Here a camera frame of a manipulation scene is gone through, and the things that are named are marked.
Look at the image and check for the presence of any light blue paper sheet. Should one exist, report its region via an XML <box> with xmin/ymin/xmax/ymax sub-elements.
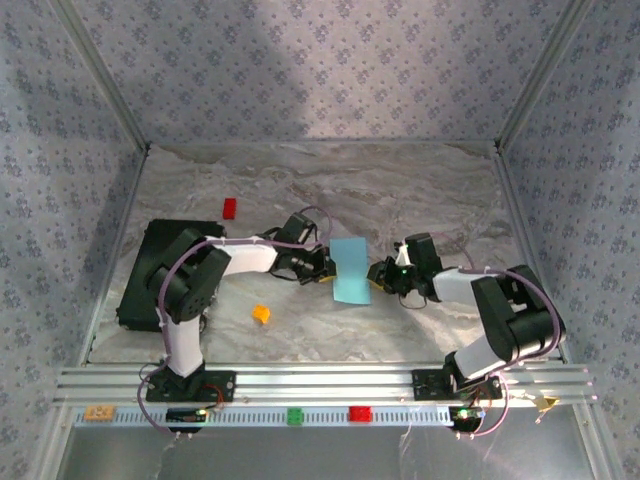
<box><xmin>328</xmin><ymin>237</ymin><xmax>374</xmax><ymax>306</ymax></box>

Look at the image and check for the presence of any black flat case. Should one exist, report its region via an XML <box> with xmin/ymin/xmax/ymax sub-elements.
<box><xmin>115</xmin><ymin>218</ymin><xmax>227</xmax><ymax>334</ymax></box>

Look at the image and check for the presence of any yellow tape piece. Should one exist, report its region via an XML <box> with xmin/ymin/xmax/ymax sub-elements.
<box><xmin>530</xmin><ymin>394</ymin><xmax>561</xmax><ymax>415</ymax></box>

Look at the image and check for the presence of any aluminium table side rail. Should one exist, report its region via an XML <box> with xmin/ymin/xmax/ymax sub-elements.
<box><xmin>77</xmin><ymin>144</ymin><xmax>151</xmax><ymax>366</ymax></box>
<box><xmin>492</xmin><ymin>144</ymin><xmax>571</xmax><ymax>364</ymax></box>

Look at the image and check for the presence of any aluminium mounting rail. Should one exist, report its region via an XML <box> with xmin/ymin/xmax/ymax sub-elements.
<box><xmin>52</xmin><ymin>363</ymin><xmax>599</xmax><ymax>408</ymax></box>

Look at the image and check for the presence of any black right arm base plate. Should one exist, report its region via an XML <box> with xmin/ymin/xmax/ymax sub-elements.
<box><xmin>410</xmin><ymin>368</ymin><xmax>504</xmax><ymax>402</ymax></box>

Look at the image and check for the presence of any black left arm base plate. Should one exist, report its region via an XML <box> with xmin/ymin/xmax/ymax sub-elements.
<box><xmin>144</xmin><ymin>369</ymin><xmax>237</xmax><ymax>404</ymax></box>

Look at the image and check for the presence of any grey slotted cable duct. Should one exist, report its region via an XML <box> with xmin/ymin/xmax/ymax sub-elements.
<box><xmin>71</xmin><ymin>405</ymin><xmax>454</xmax><ymax>429</ymax></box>

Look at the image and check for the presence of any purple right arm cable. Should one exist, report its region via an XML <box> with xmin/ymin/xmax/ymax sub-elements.
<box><xmin>429</xmin><ymin>230</ymin><xmax>569</xmax><ymax>441</ymax></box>

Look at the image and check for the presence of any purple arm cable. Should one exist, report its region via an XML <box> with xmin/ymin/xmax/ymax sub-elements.
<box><xmin>429</xmin><ymin>230</ymin><xmax>569</xmax><ymax>441</ymax></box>
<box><xmin>137</xmin><ymin>204</ymin><xmax>334</xmax><ymax>441</ymax></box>

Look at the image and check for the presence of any aluminium corner post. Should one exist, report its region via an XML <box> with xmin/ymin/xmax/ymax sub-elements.
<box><xmin>49</xmin><ymin>0</ymin><xmax>152</xmax><ymax>152</ymax></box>
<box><xmin>493</xmin><ymin>0</ymin><xmax>597</xmax><ymax>151</ymax></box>

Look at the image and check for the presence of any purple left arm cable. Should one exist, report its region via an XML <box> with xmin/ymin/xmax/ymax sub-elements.
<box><xmin>137</xmin><ymin>204</ymin><xmax>334</xmax><ymax>441</ymax></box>

